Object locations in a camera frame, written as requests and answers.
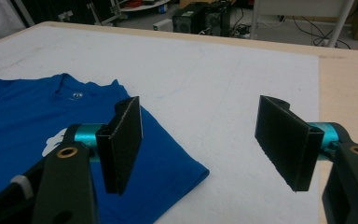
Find white round shelf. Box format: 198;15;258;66
119;0;172;13

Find black computer tower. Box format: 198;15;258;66
203;1;233;37
172;3;207;34

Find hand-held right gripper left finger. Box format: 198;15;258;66
74;95;145;197

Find blue t-shirt with white print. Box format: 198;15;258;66
0;73;211;224

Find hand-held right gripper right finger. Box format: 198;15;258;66
254;94;340;192

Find black floor cables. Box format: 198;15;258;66
292;15;352;50

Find small white box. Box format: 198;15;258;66
152;18;173;33

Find white metal frame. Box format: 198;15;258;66
249;0;356;49

